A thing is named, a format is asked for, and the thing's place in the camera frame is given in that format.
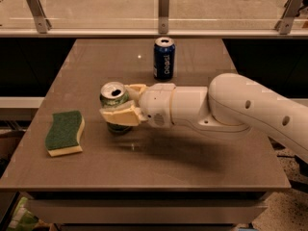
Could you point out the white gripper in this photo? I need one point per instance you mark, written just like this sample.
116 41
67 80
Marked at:
157 105

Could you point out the green soda can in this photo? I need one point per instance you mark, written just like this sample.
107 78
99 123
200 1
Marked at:
112 95

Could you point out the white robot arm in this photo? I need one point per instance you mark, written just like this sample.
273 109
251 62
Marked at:
226 109

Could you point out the blue Pepsi can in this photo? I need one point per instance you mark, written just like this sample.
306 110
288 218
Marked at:
164 58

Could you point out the green and yellow sponge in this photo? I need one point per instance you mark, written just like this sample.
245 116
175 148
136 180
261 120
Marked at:
64 136

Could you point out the glass railing panel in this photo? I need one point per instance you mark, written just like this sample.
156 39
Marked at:
184 15

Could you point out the green bag under table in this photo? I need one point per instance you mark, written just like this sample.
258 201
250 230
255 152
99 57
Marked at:
22 219

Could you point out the middle metal railing bracket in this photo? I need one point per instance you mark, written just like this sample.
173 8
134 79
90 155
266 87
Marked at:
163 16

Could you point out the metal railing bracket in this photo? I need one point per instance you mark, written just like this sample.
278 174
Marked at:
163 16
42 23
285 24

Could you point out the left metal railing bracket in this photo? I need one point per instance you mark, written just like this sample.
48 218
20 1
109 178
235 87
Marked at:
42 23

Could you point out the right metal railing bracket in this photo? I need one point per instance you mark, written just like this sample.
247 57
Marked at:
285 24

